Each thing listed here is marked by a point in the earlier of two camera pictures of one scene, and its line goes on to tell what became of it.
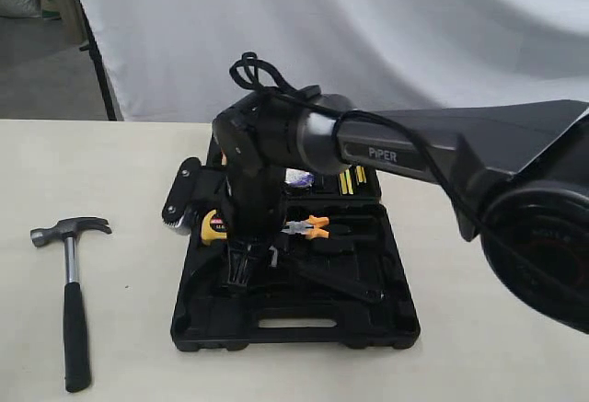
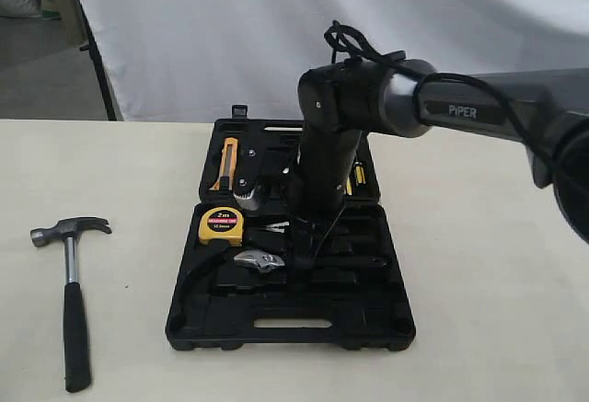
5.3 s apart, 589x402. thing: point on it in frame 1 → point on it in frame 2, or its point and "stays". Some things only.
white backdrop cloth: (373, 31) stays
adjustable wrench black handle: (317, 276) → (264, 261)
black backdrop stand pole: (90, 46) stays
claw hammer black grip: (76, 362) stays
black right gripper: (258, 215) → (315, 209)
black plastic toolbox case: (329, 279) stays
